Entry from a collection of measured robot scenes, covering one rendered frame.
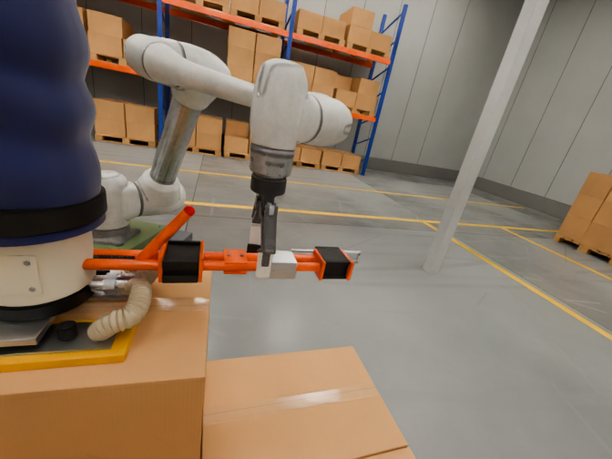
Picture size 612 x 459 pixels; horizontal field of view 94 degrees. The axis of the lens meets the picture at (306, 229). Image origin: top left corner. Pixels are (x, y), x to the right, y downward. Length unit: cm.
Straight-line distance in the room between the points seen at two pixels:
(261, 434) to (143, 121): 738
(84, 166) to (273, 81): 35
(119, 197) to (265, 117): 90
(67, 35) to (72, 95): 8
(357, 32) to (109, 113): 603
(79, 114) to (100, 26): 748
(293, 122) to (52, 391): 59
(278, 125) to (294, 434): 85
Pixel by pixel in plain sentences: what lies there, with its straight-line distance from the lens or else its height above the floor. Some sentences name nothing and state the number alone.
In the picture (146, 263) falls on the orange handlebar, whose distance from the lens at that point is 66.
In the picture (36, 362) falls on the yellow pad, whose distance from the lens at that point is 68.
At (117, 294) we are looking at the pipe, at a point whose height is 99.
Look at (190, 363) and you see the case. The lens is 63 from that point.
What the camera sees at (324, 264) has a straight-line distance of 68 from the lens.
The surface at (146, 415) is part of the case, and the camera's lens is 68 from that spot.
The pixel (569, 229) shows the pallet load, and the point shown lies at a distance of 720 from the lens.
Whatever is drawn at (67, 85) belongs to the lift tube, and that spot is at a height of 139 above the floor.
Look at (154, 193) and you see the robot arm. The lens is 137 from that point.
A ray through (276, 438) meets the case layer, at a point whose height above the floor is 54.
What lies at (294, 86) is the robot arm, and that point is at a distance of 56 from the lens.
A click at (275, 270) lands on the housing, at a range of 67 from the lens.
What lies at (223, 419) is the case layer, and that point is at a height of 54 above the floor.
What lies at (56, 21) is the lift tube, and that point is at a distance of 57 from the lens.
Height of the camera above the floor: 141
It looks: 22 degrees down
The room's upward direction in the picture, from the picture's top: 11 degrees clockwise
